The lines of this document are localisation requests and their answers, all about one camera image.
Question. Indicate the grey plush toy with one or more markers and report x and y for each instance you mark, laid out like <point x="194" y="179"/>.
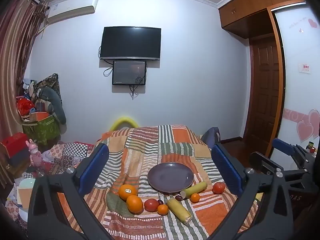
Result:
<point x="53" y="100"/>

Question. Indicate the black wall television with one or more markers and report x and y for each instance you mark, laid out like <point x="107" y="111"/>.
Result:
<point x="130" y="42"/>

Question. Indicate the red bag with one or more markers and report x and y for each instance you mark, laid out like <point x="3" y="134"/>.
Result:
<point x="25" y="106"/>

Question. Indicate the red white door sticker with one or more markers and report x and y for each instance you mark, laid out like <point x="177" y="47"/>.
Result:
<point x="305" y="68"/>

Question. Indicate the checkered cloth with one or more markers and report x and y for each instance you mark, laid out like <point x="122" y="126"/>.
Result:
<point x="75" y="148"/>

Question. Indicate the purple round plate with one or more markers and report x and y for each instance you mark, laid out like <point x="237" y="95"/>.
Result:
<point x="170" y="177"/>

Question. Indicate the striped patchwork blanket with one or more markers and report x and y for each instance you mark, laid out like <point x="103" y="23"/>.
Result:
<point x="150" y="140"/>

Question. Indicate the blue backpack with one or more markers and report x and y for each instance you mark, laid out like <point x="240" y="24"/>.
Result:
<point x="211" y="135"/>

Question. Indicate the pink toy figure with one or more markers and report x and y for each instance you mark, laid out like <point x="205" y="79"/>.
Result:
<point x="34" y="155"/>

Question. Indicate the red tomato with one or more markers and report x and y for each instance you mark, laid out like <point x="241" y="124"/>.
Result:
<point x="218" y="187"/>
<point x="151" y="205"/>

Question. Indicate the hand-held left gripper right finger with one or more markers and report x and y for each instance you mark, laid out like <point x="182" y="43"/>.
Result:
<point x="226" y="170"/>

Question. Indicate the white heart-print sliding door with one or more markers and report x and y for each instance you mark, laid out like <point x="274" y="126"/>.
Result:
<point x="297" y="42"/>

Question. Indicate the striped brown curtain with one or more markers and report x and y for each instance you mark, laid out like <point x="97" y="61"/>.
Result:
<point x="12" y="67"/>

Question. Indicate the small tangerine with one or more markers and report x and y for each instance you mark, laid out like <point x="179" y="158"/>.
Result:
<point x="195" y="197"/>
<point x="163" y="209"/>

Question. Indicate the large orange with sticker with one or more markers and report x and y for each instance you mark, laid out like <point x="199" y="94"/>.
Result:
<point x="127" y="192"/>

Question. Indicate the dark patterned cushion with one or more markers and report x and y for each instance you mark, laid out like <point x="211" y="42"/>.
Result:
<point x="48" y="81"/>

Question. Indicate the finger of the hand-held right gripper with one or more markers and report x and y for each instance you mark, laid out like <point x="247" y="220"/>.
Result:
<point x="282" y="146"/>
<point x="261" y="162"/>

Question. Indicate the yellow corn cob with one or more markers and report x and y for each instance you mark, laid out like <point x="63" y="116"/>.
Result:
<point x="197" y="189"/>
<point x="178" y="210"/>

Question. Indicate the small black wall monitor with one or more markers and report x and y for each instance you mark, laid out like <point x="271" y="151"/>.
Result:
<point x="128" y="72"/>

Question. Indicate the wooden overhead cabinet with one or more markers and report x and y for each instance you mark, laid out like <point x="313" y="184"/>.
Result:
<point x="250" y="5"/>

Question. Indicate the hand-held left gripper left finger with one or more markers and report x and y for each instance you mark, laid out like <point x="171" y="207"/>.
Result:
<point x="95" y="165"/>

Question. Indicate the white air conditioner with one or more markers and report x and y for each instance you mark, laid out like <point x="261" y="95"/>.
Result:
<point x="72" y="8"/>

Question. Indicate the red box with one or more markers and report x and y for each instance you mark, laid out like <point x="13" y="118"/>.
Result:
<point x="15" y="142"/>

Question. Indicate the green storage box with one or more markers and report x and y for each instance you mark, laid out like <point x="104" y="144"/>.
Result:
<point x="42" y="130"/>

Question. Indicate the pale green round lid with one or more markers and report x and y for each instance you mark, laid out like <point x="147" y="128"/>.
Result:
<point x="26" y="183"/>

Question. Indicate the yellow hoop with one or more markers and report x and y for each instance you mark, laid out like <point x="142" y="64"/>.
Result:
<point x="123" y="121"/>

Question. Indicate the brown wooden door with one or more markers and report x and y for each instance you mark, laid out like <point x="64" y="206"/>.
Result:
<point x="266" y="87"/>

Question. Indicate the small red green bottle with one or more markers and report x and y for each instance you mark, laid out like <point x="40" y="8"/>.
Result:
<point x="311" y="148"/>

